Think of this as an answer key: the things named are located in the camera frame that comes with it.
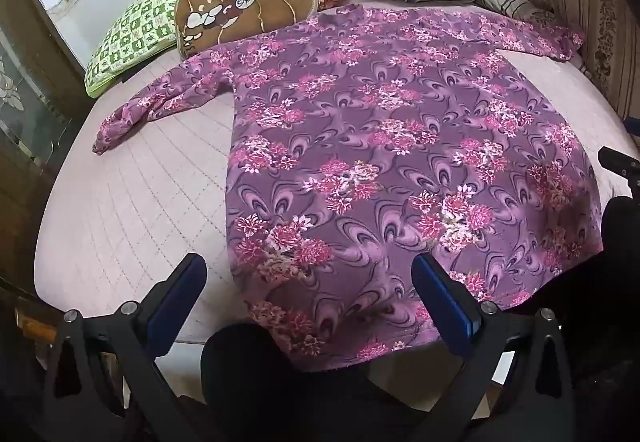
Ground wooden glass-door cabinet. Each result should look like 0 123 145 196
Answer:
0 0 96 303

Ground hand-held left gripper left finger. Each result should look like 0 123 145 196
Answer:
42 252 208 442

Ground brown bear print cushion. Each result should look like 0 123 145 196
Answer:
174 0 318 60

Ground green checkered pillow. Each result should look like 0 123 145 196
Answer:
84 0 218 99

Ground purple floral shirt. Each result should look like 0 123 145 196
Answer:
91 4 606 373

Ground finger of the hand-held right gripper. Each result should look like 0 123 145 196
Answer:
597 147 640 195

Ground person's dark pants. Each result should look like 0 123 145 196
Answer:
200 194 640 442

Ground white dark-striped pillow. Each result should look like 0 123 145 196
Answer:
475 0 556 25

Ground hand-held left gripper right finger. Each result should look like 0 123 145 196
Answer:
411 252 581 442

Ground pink quilted bed sheet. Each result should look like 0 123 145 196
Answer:
32 0 631 353

